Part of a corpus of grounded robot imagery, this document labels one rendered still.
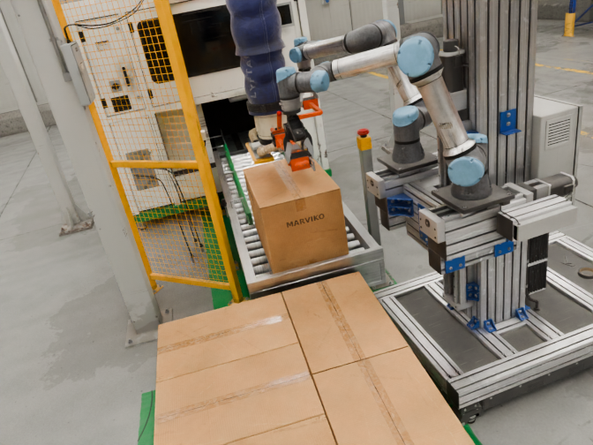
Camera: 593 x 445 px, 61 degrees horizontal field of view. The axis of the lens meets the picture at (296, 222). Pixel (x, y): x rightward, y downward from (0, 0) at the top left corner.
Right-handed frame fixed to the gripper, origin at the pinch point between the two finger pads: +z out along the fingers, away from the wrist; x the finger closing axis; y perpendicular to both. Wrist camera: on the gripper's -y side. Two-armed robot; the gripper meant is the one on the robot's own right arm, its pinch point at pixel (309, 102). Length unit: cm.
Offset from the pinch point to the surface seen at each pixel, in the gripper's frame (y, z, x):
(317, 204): 60, 34, -17
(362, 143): 12.4, 26.1, 24.2
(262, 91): 39, -20, -30
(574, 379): 126, 123, 78
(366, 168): 12, 42, 25
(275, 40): 38, -41, -19
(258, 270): 46, 70, -51
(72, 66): 1, -43, -115
